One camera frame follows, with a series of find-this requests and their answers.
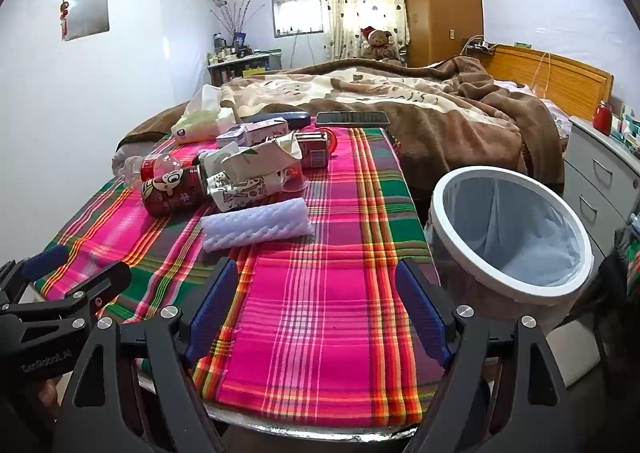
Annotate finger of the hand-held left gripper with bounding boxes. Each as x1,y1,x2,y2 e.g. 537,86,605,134
0,261,132,334
0,245,71,305

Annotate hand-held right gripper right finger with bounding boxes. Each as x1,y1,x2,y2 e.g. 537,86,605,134
395,258,570,453

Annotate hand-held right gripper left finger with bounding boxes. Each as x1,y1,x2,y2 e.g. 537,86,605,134
52,257,240,453

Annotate white round waste bin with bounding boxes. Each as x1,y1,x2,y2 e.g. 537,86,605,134
424,165,596,334

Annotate clear plastic cup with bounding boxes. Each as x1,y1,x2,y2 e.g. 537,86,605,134
112,153,201,184

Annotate white paper bag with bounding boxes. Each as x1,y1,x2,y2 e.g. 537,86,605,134
200,130,303,184

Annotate white foam sheet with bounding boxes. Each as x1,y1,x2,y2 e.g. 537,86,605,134
201,197,315,254

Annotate pink plaid tablecloth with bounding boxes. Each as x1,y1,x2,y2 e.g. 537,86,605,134
40,125,441,429

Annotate grey plastic bin liner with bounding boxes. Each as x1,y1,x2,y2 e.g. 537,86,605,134
440,178,586,284

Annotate small white pink box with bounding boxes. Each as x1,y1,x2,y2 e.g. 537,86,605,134
216,119,291,148

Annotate brown blanket bed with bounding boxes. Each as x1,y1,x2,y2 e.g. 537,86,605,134
117,55,566,194

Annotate dark remote control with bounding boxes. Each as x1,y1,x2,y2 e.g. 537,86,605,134
243,111,312,126

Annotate black smartphone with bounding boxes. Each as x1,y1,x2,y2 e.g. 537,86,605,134
315,111,390,128

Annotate dark grey jacket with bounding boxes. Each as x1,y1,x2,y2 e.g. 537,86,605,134
612,225,640,264

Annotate grey drawer cabinet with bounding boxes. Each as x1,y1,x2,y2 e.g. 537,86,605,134
562,115,640,254

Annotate white floral pillow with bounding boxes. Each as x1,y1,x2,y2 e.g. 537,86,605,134
492,80,573,138

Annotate cluttered dressing table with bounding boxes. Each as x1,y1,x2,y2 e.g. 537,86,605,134
207,47,283,86

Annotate red jar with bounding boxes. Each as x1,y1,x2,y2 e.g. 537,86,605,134
593,101,613,135

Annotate wooden bed headboard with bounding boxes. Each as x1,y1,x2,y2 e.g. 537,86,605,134
482,44,615,121

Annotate white power strip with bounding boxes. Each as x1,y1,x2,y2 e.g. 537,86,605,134
462,35,496,54

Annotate brown teddy bear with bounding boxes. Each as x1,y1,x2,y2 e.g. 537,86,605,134
360,26,401,62

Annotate stack of medicine boxes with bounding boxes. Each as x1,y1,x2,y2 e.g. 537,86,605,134
612,103,640,148

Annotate dried decorative branches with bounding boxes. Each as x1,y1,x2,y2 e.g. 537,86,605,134
210,0,266,36

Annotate wooden wardrobe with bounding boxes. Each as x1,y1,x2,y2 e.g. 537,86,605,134
398,0,485,68

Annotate silver wall poster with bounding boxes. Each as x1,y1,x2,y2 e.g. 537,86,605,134
62,0,110,41

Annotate white charging cable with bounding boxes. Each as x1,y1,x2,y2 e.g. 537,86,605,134
530,52,553,94

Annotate small wall window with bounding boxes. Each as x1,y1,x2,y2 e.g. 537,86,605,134
271,0,323,38

